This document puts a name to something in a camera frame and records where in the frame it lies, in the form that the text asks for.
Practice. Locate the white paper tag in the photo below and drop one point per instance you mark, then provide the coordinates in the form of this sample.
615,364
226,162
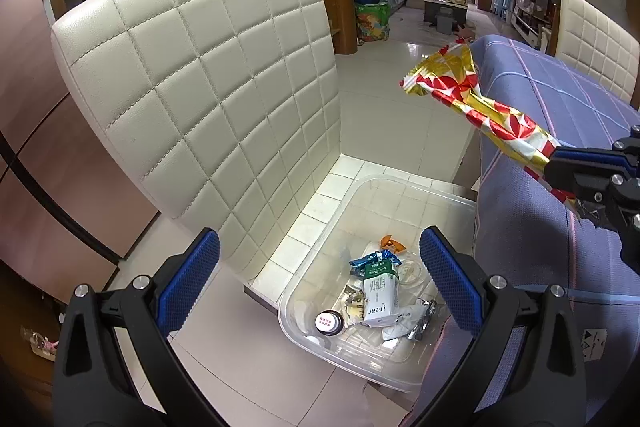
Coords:
593,344

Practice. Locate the silver foil wrapper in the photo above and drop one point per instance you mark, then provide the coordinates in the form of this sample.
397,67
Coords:
417,332

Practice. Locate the cream quilted chair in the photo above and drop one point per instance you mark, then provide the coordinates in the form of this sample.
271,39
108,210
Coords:
594,44
238,115

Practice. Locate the dark brown medicine bottle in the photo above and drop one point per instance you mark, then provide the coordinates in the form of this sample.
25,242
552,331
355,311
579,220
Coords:
329,322

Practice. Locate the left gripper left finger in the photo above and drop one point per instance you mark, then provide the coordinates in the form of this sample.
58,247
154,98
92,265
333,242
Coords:
92,385

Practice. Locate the blue foil wrapper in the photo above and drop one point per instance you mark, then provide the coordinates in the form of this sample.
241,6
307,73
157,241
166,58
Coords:
359,266

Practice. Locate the pink refrigerator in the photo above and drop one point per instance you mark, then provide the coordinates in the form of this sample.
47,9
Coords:
46,130

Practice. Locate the blue plaid tablecloth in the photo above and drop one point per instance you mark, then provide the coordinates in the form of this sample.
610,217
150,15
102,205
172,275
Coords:
523,233

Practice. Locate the clear plastic trash bin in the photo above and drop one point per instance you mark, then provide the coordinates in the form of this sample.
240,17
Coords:
374,207

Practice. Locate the white green paper bag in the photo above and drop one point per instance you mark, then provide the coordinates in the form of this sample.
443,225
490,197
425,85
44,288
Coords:
380,287

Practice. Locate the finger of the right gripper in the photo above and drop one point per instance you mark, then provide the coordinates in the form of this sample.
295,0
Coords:
607,196
623,153

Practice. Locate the cream quilted chair left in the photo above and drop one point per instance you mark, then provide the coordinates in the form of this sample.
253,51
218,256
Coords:
238,115

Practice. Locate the clear round plastic lid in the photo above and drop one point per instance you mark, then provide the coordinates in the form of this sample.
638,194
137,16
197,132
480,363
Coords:
411,271

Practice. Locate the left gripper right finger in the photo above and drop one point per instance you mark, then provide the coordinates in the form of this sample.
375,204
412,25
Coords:
524,364

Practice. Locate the white tissue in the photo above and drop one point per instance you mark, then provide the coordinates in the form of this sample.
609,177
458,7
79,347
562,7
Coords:
408,318

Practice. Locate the red gold snack wrapper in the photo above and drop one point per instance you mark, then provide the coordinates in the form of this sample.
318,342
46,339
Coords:
450,77

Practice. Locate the dark coffee table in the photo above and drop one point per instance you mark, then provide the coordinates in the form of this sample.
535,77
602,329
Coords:
456,9

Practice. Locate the orange peel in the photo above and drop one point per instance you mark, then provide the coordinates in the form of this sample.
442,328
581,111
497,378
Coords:
387,243

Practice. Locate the cream quilted chair far middle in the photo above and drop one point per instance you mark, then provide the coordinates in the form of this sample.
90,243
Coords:
594,44

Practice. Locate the colourful green shopping bag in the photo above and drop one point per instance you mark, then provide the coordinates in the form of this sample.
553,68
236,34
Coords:
372,22

